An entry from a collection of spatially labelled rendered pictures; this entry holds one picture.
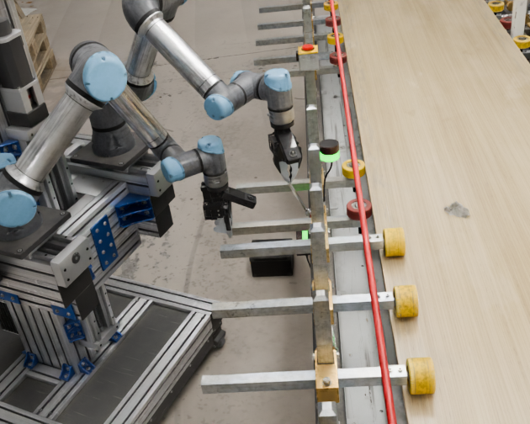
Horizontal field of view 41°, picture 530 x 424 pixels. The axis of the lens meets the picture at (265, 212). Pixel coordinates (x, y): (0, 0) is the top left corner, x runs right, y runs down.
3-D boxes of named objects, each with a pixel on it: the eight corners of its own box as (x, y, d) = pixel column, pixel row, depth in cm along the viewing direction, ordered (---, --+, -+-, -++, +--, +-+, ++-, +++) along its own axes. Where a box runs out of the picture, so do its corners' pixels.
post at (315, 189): (320, 318, 219) (309, 188, 192) (319, 310, 222) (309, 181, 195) (331, 317, 219) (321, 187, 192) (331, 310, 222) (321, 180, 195)
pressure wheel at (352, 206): (348, 241, 225) (347, 211, 219) (347, 226, 232) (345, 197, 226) (373, 239, 225) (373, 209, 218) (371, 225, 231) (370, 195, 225)
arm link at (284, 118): (297, 108, 205) (270, 115, 203) (298, 123, 208) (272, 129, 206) (288, 99, 211) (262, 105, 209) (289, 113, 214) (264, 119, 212)
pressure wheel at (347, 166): (356, 199, 244) (355, 172, 238) (338, 193, 249) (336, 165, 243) (370, 189, 249) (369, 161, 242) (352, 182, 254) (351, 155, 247)
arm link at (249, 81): (219, 79, 206) (249, 85, 200) (242, 65, 213) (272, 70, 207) (223, 103, 210) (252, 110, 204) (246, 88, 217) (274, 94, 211)
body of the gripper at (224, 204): (208, 209, 230) (202, 177, 223) (234, 207, 229) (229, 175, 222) (205, 222, 223) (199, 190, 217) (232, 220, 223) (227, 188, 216)
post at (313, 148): (317, 270, 241) (307, 147, 214) (317, 263, 244) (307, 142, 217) (328, 269, 240) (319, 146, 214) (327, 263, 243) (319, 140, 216)
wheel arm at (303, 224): (233, 238, 229) (231, 227, 227) (234, 231, 232) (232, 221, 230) (368, 229, 225) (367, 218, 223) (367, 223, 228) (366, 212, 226)
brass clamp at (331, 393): (315, 404, 157) (313, 389, 154) (313, 359, 168) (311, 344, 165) (342, 403, 156) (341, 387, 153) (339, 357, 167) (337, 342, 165)
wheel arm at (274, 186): (237, 198, 250) (235, 187, 248) (237, 192, 253) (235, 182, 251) (360, 188, 246) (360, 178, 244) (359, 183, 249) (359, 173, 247)
